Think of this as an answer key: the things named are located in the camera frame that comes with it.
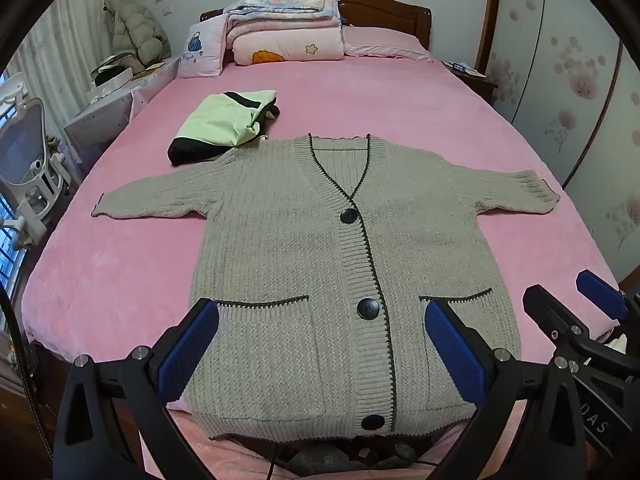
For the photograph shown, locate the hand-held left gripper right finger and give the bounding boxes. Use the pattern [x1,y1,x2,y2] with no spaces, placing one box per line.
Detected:
[422,297,598,480]

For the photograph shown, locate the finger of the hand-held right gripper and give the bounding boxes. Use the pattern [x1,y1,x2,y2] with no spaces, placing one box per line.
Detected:
[576,269,630,322]
[522,284,593,361]

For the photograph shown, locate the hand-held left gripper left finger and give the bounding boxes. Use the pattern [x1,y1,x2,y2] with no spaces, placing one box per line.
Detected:
[52,297,221,480]

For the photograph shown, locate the beige knit cardigan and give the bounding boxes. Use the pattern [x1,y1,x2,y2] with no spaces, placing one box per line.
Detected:
[91,133,560,442]

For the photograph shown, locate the bed with pink sheet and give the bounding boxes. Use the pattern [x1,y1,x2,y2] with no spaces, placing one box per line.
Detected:
[20,25,626,463]

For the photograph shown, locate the floral sliding wardrobe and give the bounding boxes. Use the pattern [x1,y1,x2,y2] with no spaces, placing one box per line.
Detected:
[482,0,640,286]

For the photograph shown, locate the wooden nightstand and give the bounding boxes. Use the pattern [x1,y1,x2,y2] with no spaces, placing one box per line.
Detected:
[442,60,499,107]

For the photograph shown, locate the folded green and black garment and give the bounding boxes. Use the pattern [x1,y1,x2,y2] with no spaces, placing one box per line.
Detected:
[167,90,281,167]

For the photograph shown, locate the white office chair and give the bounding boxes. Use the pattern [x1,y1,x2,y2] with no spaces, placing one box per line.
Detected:
[0,96,72,252]

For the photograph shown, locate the white covered side table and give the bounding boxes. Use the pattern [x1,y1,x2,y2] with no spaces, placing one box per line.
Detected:
[63,56,181,150]

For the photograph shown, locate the white and black bag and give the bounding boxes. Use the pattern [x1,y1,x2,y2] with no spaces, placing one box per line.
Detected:
[91,52,137,88]

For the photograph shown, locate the pink cushion with handbag print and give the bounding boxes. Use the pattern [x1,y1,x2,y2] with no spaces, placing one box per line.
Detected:
[177,14,230,79]

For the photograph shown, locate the pink pillow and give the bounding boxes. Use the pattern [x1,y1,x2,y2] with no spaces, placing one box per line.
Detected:
[342,25,434,62]

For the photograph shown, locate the wooden headboard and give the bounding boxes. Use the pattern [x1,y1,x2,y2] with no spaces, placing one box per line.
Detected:
[200,0,433,52]

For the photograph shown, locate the olive puffer jacket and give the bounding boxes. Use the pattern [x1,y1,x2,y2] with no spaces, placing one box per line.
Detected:
[103,0,172,67]

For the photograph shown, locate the white curtain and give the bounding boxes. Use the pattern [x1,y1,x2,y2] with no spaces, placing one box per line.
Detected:
[0,0,118,161]

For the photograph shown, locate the folded floral quilt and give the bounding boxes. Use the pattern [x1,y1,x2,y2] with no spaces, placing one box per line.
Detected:
[222,0,344,29]

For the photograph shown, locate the wooden door frame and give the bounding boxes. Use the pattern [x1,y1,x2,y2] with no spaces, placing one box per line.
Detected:
[474,0,502,73]

